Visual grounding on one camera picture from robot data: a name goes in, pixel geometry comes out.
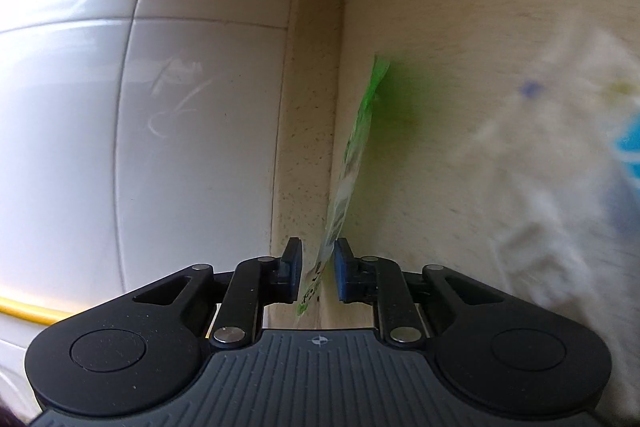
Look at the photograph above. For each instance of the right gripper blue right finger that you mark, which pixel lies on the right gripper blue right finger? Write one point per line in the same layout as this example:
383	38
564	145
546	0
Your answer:
343	258

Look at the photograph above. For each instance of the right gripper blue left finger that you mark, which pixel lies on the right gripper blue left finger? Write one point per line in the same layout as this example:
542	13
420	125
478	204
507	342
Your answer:
289	271

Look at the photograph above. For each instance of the green plastic wrapper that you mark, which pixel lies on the green plastic wrapper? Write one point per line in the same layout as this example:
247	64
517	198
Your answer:
346	180

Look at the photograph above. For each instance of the clear blue plastic wrapper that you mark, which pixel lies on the clear blue plastic wrapper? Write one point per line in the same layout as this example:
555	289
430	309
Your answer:
560	207

